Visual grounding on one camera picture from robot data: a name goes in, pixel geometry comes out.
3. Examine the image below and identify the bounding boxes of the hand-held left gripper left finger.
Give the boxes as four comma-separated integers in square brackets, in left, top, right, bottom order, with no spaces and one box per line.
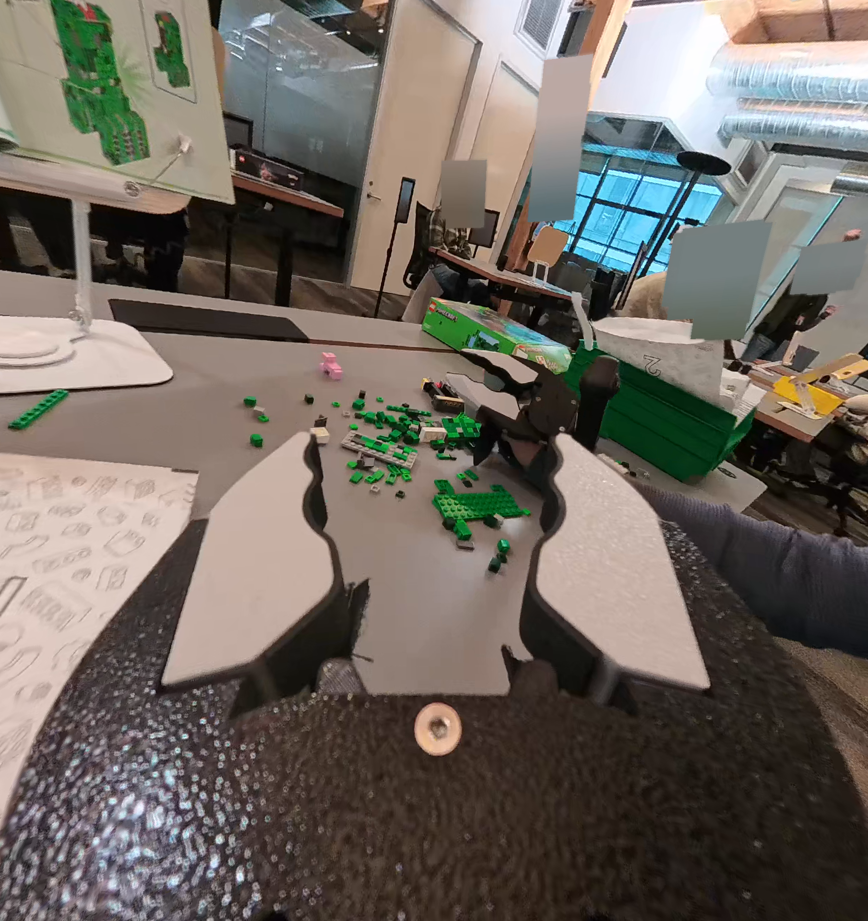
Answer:
[160,432,350,697]

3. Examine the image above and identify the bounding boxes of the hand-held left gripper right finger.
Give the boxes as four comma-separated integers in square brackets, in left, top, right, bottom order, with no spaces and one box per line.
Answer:
[519,434,712,704]

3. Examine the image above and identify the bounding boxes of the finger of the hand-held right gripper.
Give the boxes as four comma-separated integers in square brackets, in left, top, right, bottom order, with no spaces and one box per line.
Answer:
[460,350,541,385]
[444,372,526,418]

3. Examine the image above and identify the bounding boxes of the green brick strip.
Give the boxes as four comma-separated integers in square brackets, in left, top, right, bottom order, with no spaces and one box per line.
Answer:
[432,484,533,542]

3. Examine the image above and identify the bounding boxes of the green grey brick panel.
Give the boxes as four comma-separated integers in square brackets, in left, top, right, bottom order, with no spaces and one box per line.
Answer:
[341,430,420,473]

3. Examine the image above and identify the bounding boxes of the person's right forearm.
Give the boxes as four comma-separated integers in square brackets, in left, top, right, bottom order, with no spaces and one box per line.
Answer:
[634,481,868,664]

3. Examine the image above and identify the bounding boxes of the grey desk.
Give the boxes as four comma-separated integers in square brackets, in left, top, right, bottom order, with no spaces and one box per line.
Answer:
[0,266,769,697]

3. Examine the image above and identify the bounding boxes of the green toy set box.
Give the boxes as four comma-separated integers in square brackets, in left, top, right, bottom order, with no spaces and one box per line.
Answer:
[420,296,573,375]

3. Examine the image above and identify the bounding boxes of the black yellow brick model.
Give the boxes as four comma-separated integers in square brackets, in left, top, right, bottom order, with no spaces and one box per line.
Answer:
[420,377,465,416]

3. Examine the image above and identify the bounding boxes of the brown-topped table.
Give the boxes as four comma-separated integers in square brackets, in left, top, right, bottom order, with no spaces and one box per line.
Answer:
[432,247,576,321]

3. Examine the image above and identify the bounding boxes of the scattered green bricks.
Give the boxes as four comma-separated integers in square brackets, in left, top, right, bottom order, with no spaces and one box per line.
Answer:
[242,389,533,577]

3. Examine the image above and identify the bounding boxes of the green plastic crate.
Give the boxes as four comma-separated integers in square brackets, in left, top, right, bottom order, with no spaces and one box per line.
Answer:
[569,345,760,484]

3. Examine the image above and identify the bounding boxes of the white printed paper bag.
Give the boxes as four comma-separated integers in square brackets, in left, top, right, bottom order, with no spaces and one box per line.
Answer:
[569,290,738,413]

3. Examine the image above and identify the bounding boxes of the tan board stand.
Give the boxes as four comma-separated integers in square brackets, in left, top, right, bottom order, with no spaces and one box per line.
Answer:
[526,227,569,286]

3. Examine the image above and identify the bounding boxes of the black stand pole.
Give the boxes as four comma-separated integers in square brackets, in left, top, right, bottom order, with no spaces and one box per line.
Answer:
[371,176,418,319]

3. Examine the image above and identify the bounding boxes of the printed paper sheet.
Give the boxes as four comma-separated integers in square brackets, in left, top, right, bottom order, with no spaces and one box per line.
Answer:
[0,449,202,889]

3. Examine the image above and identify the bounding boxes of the yellow board stand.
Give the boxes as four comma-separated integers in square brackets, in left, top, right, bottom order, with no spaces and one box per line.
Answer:
[772,353,868,420]

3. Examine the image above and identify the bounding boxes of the wooden-edged table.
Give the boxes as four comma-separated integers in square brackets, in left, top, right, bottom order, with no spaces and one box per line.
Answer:
[227,171,346,308]

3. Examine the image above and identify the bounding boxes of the long green plate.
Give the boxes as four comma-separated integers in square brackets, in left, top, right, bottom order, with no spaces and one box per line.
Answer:
[7,389,71,431]

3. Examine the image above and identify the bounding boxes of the black floor lamp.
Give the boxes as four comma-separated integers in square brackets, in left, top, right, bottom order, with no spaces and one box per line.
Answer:
[619,150,733,319]

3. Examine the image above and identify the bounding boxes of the white book stand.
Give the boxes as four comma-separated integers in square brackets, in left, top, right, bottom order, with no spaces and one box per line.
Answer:
[0,147,191,398]

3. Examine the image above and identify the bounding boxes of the black toy set box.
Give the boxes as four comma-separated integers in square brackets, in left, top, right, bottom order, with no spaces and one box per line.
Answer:
[229,148,307,191]

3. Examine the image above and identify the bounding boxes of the open instruction booklet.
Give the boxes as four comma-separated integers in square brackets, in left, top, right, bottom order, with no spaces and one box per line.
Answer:
[0,0,238,207]

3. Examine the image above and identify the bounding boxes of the black desk cable cover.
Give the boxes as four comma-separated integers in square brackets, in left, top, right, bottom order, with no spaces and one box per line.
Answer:
[107,298,311,345]

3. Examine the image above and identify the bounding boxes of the white wall vent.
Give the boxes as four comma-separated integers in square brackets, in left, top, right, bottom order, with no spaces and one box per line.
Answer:
[515,0,573,56]

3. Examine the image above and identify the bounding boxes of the silver ventilation duct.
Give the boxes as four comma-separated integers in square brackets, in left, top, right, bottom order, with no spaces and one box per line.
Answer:
[706,38,868,197]

